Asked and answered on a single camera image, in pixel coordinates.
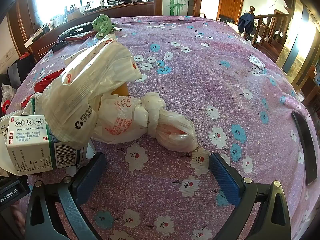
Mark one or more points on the small white sachet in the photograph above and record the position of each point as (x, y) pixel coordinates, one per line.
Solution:
(256, 62)

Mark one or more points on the white green medicine box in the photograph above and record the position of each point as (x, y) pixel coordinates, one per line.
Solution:
(32, 145)

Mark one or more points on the wooden stair railing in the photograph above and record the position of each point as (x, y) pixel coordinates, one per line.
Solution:
(270, 27)

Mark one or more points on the white cloth bundle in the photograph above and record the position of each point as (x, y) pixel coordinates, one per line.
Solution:
(35, 105)

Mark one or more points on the orange cardboard box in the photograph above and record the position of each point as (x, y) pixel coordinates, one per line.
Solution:
(121, 90)

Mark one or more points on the black flat device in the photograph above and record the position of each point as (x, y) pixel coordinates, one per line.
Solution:
(306, 150)

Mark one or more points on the small black case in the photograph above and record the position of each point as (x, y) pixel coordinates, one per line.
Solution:
(58, 46)

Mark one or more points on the wooden door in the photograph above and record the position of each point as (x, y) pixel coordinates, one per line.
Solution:
(231, 0)

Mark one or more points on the white flat board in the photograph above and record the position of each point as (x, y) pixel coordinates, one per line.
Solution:
(33, 38)

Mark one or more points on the dark blue jacket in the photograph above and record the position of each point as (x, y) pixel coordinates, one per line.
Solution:
(246, 23)

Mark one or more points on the black flat bag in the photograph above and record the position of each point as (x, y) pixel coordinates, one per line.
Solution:
(77, 27)

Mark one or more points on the red wrapper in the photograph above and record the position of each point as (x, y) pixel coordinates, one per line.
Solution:
(46, 82)

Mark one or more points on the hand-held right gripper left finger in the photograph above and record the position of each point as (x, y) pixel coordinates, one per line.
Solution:
(88, 180)

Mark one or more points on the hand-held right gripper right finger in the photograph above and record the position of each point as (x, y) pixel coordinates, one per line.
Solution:
(225, 180)

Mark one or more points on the green knotted cloth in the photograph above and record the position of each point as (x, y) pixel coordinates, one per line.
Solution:
(103, 25)

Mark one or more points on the clear plastic bag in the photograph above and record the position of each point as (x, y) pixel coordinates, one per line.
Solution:
(7, 92)

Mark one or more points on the large white packaging bag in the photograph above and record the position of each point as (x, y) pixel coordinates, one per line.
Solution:
(87, 85)

